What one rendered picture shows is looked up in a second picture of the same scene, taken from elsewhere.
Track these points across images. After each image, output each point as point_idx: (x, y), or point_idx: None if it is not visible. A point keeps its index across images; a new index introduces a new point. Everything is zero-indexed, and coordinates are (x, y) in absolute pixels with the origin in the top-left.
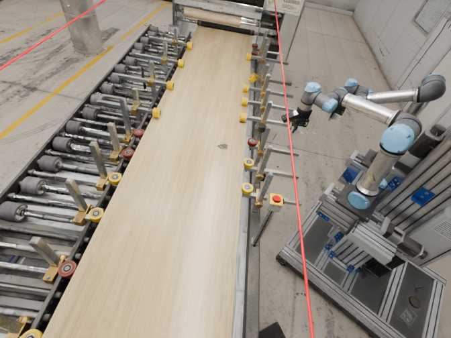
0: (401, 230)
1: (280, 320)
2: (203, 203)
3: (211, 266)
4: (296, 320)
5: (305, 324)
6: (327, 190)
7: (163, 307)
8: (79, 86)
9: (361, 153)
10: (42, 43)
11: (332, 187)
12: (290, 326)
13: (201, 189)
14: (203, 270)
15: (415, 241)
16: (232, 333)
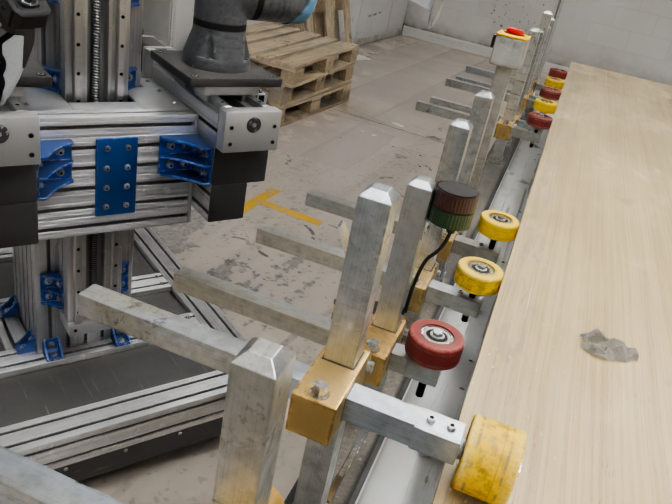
0: (149, 49)
1: (315, 347)
2: (639, 229)
3: (592, 166)
4: (279, 337)
5: (263, 328)
6: (265, 109)
7: (661, 164)
8: None
9: None
10: None
11: (240, 107)
12: (299, 336)
13: (655, 253)
14: (607, 168)
15: (142, 40)
16: (507, 209)
